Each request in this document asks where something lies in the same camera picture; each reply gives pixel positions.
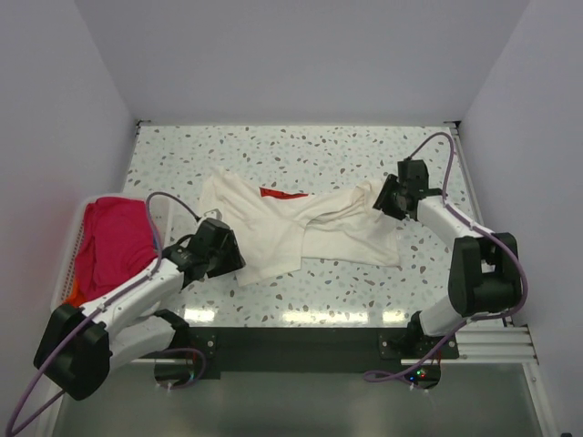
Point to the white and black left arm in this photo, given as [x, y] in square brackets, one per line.
[81, 346]

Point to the orange garment in basket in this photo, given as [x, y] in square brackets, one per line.
[76, 298]

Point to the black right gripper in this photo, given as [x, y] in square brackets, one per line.
[383, 201]

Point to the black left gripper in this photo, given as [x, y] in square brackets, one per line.
[233, 259]

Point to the white plastic laundry basket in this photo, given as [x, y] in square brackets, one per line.
[161, 208]

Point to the aluminium frame rail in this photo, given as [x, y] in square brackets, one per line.
[482, 342]

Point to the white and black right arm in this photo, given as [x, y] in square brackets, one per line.
[486, 280]

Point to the pink t-shirt in basket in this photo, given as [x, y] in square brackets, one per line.
[118, 244]

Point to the white t-shirt red print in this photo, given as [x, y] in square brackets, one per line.
[276, 231]

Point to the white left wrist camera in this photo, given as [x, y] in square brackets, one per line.
[213, 213]

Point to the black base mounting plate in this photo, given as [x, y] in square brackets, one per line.
[376, 354]

